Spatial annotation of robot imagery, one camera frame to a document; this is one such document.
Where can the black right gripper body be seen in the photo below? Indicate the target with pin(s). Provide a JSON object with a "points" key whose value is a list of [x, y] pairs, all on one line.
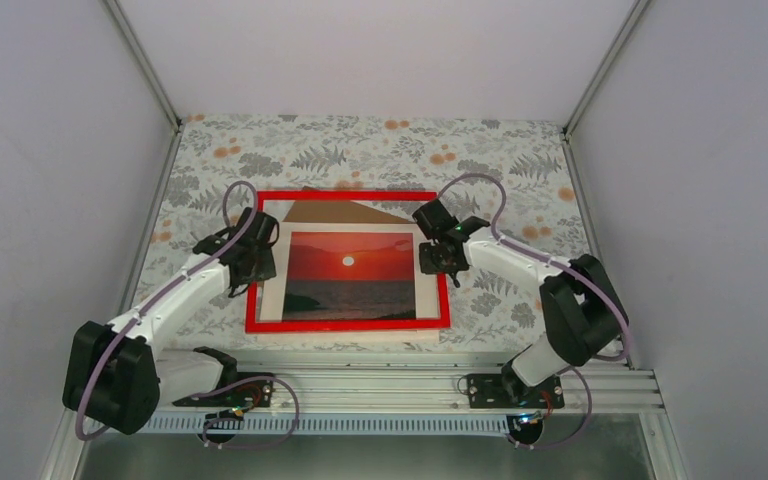
{"points": [[435, 265]]}

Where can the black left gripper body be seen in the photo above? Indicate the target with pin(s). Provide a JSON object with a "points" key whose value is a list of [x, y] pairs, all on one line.
{"points": [[262, 270]]}

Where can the white passe-partout mat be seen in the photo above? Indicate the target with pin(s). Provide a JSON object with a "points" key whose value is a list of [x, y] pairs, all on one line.
{"points": [[427, 291]]}

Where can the red picture frame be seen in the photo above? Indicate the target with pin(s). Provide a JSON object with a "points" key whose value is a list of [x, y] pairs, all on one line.
{"points": [[347, 326]]}

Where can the sunset photo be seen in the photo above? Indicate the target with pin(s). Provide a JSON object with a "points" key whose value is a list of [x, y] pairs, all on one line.
{"points": [[341, 276]]}

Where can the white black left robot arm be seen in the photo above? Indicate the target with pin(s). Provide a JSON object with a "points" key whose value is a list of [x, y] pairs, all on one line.
{"points": [[121, 371]]}

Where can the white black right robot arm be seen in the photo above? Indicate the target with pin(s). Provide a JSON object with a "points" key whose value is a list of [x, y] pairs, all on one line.
{"points": [[581, 311]]}

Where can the brown fibreboard backing board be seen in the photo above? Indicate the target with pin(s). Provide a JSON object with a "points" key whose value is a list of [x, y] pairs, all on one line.
{"points": [[338, 212]]}

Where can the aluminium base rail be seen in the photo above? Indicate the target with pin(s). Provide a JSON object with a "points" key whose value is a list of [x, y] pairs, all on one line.
{"points": [[433, 383]]}

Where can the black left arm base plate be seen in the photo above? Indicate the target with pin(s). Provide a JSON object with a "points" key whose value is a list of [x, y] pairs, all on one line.
{"points": [[248, 390]]}

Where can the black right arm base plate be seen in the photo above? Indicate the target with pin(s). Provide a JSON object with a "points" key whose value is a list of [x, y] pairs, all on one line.
{"points": [[495, 391]]}

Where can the grey slotted cable duct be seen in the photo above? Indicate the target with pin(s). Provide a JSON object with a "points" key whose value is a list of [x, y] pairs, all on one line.
{"points": [[364, 424]]}

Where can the aluminium corner post left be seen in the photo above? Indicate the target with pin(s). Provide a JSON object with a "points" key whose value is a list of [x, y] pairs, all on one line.
{"points": [[127, 31]]}

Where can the aluminium corner post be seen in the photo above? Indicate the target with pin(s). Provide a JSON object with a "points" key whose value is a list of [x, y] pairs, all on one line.
{"points": [[127, 31], [618, 44]]}

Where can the aluminium corner post right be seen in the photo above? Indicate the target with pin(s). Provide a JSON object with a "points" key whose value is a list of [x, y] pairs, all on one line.
{"points": [[618, 44]]}

